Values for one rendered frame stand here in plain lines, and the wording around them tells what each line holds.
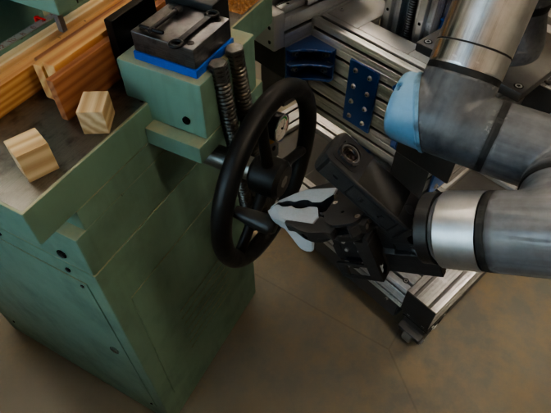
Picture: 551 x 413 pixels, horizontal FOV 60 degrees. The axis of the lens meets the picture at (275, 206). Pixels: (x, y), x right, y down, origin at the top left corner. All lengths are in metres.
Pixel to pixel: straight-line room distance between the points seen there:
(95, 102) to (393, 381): 1.09
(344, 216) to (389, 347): 1.01
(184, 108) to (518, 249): 0.44
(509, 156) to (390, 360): 1.04
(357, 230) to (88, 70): 0.42
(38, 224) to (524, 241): 0.51
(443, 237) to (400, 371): 1.03
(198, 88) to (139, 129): 0.13
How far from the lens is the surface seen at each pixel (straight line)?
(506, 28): 0.52
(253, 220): 0.59
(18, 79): 0.76
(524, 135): 0.50
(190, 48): 0.62
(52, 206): 0.64
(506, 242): 0.44
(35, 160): 0.63
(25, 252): 0.89
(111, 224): 0.74
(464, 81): 0.51
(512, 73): 0.99
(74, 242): 0.70
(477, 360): 1.54
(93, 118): 0.66
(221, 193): 0.58
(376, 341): 1.48
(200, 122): 0.67
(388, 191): 0.49
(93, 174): 0.67
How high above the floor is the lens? 1.32
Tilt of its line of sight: 50 degrees down
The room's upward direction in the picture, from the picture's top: straight up
